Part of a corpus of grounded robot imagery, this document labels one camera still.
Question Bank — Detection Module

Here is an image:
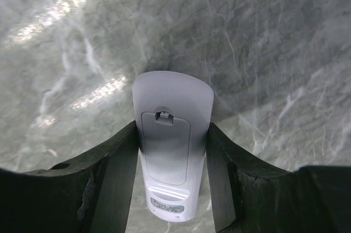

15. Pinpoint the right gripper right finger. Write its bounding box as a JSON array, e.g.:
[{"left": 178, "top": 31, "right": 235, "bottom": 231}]
[{"left": 206, "top": 124, "right": 350, "bottom": 232}]

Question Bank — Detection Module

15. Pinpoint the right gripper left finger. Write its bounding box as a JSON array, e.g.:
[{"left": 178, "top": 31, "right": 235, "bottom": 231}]
[{"left": 1, "top": 122, "right": 139, "bottom": 232}]

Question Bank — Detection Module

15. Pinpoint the grey white remote control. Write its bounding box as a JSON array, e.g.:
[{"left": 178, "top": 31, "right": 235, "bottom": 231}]
[{"left": 132, "top": 71, "right": 214, "bottom": 223}]

